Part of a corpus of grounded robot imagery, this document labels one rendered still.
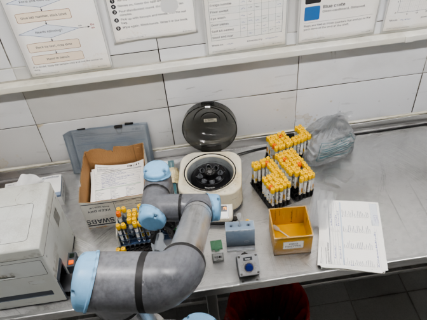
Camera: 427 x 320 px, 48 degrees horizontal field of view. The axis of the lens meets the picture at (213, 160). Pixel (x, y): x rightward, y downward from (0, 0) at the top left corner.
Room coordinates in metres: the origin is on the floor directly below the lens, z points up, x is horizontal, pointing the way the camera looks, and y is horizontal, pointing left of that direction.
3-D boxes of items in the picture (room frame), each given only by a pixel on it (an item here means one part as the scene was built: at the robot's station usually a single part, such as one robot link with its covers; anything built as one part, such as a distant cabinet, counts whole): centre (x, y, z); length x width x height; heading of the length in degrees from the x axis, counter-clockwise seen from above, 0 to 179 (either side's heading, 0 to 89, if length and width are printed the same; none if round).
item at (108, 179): (1.30, 0.38, 0.95); 0.29 x 0.25 x 0.15; 3
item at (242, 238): (1.02, -0.07, 0.92); 0.10 x 0.07 x 0.10; 88
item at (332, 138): (1.46, -0.48, 0.97); 0.26 x 0.17 x 0.19; 109
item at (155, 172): (0.95, 0.16, 1.30); 0.09 x 0.08 x 0.11; 173
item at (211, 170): (1.27, 0.02, 0.97); 0.15 x 0.15 x 0.07
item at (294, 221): (1.01, -0.24, 0.93); 0.13 x 0.13 x 0.10; 0
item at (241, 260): (0.91, -0.08, 0.92); 0.13 x 0.07 x 0.08; 3
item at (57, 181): (1.33, 0.73, 0.94); 0.22 x 0.12 x 0.13; 97
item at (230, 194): (1.26, 0.02, 0.94); 0.30 x 0.24 x 0.12; 174
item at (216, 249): (0.97, 0.02, 0.91); 0.05 x 0.04 x 0.07; 3
